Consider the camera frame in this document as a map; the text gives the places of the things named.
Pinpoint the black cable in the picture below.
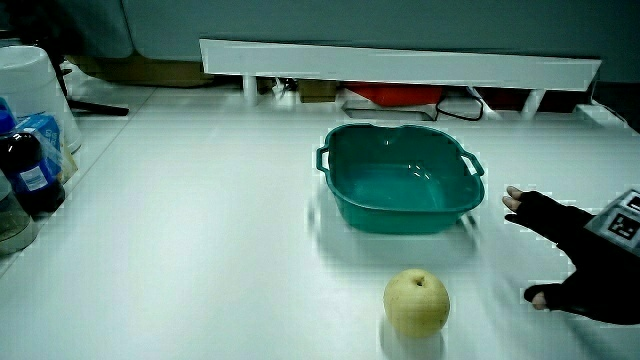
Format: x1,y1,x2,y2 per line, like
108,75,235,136
433,89,486,123

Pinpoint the green plastic basin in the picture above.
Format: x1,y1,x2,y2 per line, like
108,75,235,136
315,122,487,236

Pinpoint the white desk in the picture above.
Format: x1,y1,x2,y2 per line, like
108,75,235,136
0,82,640,360

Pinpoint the clear glass jar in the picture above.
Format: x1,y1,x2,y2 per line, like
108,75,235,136
0,172,40,256

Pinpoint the white plastic bucket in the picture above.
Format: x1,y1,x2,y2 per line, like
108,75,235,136
0,45,83,155

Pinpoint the person's right hand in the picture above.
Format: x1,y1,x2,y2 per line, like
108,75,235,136
501,185,640,326

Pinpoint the blue snack packet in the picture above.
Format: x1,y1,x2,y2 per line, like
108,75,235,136
14,113,79,184

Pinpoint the brown cardboard box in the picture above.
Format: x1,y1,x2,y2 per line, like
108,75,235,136
296,79,339,104

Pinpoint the black tripod stand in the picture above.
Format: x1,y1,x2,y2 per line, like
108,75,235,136
47,49,131,118

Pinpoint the yellow pear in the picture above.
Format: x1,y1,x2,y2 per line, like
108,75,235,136
382,268,452,339

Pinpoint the dark bottle with blue label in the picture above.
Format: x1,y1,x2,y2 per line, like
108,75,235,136
0,109,67,217

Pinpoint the red box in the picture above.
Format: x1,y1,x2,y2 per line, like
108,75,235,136
344,82,445,108

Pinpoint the white desktop shelf riser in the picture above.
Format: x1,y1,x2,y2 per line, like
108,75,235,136
198,38,603,121

